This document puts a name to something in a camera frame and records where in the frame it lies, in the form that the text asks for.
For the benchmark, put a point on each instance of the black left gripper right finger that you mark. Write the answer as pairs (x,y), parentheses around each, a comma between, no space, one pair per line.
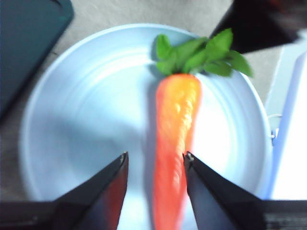
(223,210)

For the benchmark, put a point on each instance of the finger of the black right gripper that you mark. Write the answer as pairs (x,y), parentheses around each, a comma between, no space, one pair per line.
(259,24)

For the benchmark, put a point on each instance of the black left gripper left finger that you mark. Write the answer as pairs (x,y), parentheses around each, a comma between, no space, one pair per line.
(91,210)

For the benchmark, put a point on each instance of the orange carrot with green leaves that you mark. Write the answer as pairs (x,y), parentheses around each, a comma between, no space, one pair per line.
(177,119)

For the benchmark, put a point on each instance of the light blue round plate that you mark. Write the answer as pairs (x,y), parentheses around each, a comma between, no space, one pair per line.
(84,107)

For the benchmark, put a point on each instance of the white flat panel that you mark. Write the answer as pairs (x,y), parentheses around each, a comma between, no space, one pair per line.
(296,119)

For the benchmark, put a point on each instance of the dark green rectangular tray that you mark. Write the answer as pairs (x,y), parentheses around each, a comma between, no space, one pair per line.
(28,43)

